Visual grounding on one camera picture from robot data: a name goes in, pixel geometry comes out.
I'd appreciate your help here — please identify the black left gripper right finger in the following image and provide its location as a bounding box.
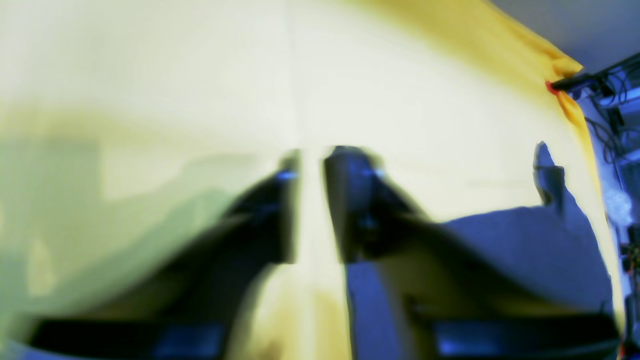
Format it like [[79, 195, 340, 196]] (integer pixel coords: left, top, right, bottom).
[[324, 146, 621, 360]]

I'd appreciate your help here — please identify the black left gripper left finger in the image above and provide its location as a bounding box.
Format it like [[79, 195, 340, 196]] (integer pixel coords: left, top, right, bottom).
[[30, 150, 300, 358]]

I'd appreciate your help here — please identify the blue-grey T-shirt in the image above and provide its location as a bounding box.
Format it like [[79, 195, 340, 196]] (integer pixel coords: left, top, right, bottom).
[[345, 141, 618, 360]]

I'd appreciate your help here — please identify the yellow table cloth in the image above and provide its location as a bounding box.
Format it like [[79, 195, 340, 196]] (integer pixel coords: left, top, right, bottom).
[[1, 0, 625, 360]]

